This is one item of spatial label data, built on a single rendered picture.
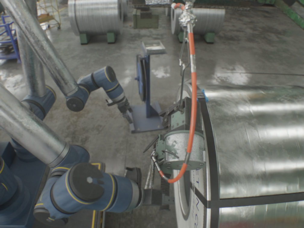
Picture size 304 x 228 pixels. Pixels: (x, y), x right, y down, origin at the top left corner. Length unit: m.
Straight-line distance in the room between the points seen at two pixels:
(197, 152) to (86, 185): 0.36
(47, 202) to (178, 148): 0.42
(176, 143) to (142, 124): 2.26
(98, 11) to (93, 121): 3.36
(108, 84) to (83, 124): 1.85
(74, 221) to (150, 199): 1.21
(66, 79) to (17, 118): 0.57
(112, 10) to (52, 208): 5.34
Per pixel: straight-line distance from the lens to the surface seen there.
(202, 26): 5.95
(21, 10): 1.18
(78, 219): 1.82
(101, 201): 0.59
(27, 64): 1.52
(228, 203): 0.90
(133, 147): 2.67
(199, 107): 0.82
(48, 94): 1.69
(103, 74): 1.32
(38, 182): 1.49
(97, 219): 1.79
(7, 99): 0.72
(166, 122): 0.87
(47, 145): 0.73
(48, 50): 1.19
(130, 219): 2.14
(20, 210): 1.37
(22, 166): 1.63
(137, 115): 3.11
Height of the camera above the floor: 1.93
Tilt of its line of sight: 38 degrees down
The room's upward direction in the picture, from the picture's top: straight up
